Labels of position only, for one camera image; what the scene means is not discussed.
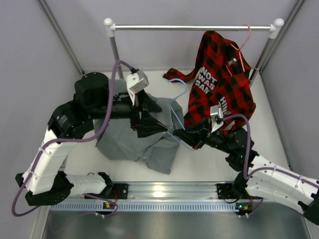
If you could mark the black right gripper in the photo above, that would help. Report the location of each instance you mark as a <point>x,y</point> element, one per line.
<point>191,135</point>

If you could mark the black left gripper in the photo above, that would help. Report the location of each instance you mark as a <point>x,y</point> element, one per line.
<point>147,125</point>

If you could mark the grey button-up shirt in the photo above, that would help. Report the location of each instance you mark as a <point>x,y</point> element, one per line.
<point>120,142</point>

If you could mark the light blue wire hanger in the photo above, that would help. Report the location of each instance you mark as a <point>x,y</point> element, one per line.
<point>175,114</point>

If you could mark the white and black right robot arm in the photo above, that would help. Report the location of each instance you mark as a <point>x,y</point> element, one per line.
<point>257,176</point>

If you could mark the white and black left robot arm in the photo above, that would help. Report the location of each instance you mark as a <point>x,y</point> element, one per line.
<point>94,98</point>

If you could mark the red black plaid shirt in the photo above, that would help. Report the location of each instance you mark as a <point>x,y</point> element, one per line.
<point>212,84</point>

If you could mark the silver clothes rack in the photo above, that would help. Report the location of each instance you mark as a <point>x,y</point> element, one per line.
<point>273,30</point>

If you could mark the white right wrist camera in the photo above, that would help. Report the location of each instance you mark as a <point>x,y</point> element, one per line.
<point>216,115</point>

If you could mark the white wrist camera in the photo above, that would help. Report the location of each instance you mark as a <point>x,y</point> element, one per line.
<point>135,83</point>
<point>216,115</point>

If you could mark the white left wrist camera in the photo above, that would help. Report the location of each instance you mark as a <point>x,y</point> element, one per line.
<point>135,83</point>

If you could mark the aluminium mounting rail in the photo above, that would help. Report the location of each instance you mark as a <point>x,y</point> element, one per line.
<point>174,191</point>

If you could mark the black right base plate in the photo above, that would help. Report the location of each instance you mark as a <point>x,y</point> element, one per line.
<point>225,191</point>

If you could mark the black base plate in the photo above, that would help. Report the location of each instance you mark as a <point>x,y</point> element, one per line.
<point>119,191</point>
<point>225,191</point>

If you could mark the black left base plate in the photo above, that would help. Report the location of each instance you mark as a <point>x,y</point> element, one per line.
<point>119,191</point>

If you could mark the pink wire hanger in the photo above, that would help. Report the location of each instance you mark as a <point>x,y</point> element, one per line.
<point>236,63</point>

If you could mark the slotted grey cable duct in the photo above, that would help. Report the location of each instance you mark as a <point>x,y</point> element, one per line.
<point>125,206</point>

